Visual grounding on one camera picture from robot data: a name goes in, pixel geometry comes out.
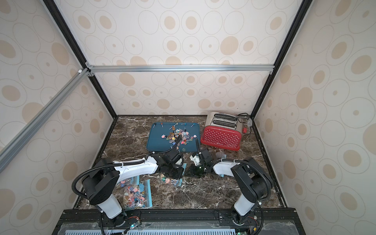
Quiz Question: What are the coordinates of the left slanted aluminium frame bar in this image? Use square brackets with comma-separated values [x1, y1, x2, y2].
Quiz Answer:
[1, 68, 89, 171]

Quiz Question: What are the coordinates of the horizontal aluminium frame bar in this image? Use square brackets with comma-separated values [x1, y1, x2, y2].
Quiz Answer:
[89, 64, 274, 72]

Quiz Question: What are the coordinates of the candy ziploc bag front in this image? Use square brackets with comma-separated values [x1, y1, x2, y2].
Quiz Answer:
[123, 179, 153, 211]

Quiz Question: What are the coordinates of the toaster black power cable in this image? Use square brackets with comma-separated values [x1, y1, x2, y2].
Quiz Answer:
[236, 113, 254, 136]

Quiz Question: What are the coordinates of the red silver toaster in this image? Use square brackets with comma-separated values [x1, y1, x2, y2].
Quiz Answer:
[201, 112, 243, 151]

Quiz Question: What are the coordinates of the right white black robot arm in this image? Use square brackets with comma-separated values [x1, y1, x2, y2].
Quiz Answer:
[188, 149, 273, 217]

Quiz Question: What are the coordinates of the poured candy pile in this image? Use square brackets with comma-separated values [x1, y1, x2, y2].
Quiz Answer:
[148, 122, 200, 147]

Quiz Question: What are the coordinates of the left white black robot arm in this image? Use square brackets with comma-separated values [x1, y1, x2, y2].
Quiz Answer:
[71, 148, 185, 219]

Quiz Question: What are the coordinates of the teal plastic tray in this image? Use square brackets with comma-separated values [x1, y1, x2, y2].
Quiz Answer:
[146, 122, 200, 152]

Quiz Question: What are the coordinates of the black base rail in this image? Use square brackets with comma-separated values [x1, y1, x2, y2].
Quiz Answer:
[53, 208, 305, 235]

